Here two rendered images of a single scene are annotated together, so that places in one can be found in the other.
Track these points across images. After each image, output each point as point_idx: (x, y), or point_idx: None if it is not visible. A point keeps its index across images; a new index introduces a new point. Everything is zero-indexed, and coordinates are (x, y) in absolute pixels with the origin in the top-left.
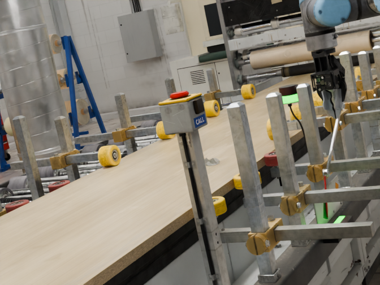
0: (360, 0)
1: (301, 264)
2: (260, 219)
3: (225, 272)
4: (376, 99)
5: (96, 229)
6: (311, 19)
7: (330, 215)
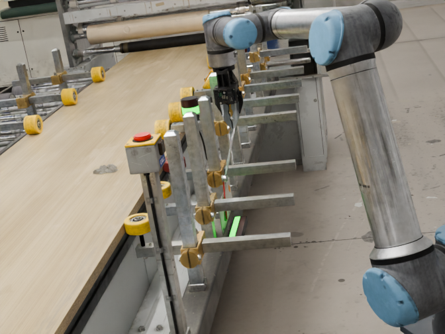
0: (264, 26)
1: (218, 270)
2: (193, 236)
3: (179, 292)
4: (250, 100)
5: (31, 254)
6: (218, 40)
7: (227, 217)
